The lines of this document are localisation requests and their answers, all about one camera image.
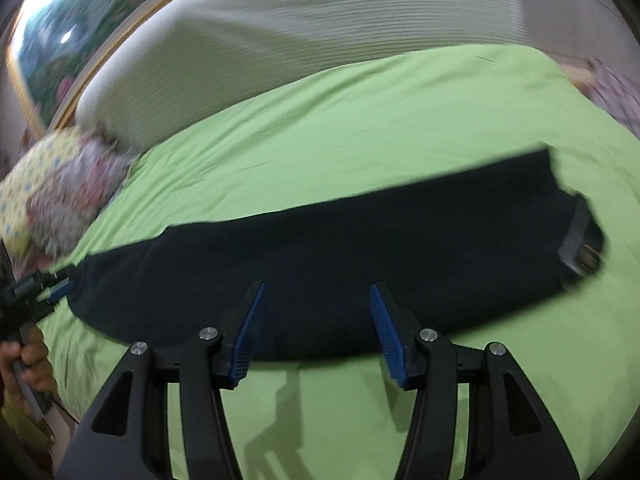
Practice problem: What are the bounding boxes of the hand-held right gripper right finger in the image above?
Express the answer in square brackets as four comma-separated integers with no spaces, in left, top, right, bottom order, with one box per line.
[369,282,584,480]

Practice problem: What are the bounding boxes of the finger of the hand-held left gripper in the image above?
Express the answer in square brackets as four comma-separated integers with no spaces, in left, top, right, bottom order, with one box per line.
[31,266,77,318]

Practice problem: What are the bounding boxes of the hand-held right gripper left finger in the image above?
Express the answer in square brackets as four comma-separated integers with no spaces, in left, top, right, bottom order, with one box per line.
[58,281,266,480]

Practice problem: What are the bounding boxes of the black pants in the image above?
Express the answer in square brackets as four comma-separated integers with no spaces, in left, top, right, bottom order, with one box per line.
[67,146,607,362]

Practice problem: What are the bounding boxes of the person's left hand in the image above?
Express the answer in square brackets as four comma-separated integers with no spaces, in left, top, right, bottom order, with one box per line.
[0,327,55,401]

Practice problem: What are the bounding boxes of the floral patterned pillow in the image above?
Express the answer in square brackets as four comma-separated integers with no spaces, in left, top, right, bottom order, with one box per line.
[25,130,136,256]

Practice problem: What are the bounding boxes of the yellow dotted pillow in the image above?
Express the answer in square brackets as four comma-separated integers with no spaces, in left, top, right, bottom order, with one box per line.
[0,127,88,261]

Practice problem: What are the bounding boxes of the green bed sheet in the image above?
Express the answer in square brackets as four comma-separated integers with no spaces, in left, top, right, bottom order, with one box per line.
[37,44,640,480]

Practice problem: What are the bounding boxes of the gold framed landscape painting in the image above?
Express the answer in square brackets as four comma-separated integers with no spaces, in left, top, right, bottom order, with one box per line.
[5,0,236,136]

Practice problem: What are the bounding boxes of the white ribbed headboard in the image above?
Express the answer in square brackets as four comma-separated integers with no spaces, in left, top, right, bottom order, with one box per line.
[76,0,530,152]

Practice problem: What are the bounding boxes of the floral patterned cloth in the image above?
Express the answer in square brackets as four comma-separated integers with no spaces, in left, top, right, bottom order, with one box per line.
[560,57,640,141]

